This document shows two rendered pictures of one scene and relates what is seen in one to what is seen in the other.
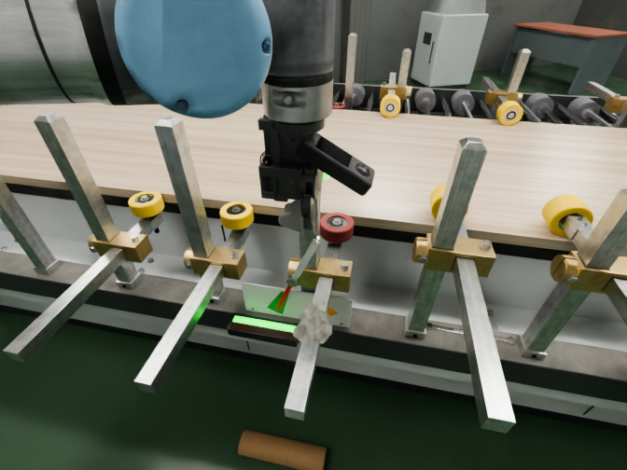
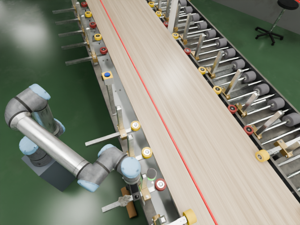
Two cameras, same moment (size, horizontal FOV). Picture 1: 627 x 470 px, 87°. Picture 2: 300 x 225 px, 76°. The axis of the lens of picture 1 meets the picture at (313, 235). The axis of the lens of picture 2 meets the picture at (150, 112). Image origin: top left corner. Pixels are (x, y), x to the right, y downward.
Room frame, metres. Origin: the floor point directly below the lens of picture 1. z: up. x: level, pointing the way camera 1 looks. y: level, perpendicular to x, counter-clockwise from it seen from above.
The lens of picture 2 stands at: (0.30, -0.25, 2.26)
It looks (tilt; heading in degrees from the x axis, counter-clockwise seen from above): 56 degrees down; 51
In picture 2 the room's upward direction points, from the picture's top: 6 degrees clockwise
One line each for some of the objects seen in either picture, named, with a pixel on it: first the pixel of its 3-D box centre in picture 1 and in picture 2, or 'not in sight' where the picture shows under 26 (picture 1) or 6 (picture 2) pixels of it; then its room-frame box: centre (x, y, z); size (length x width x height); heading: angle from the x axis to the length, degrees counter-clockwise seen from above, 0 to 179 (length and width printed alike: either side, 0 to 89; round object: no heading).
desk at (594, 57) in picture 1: (557, 55); not in sight; (5.69, -3.78, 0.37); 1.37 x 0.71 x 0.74; 19
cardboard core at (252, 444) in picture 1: (282, 450); (128, 202); (0.43, 0.11, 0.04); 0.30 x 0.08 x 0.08; 78
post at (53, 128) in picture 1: (99, 218); (120, 124); (0.62, 0.50, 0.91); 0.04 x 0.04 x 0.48; 78
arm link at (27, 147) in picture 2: not in sight; (34, 146); (-0.03, 0.76, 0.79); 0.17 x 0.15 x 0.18; 22
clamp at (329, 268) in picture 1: (320, 271); (144, 189); (0.51, -0.02, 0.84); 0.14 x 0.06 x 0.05; 78
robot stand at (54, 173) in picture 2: not in sight; (54, 167); (-0.04, 0.75, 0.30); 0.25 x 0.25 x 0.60; 19
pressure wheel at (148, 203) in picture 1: (150, 214); (135, 127); (0.72, 0.43, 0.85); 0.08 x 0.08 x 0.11
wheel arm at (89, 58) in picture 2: not in sight; (86, 59); (0.73, 1.45, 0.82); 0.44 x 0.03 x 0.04; 168
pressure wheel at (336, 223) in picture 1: (336, 239); (160, 185); (0.62, -0.05, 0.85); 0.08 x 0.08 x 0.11
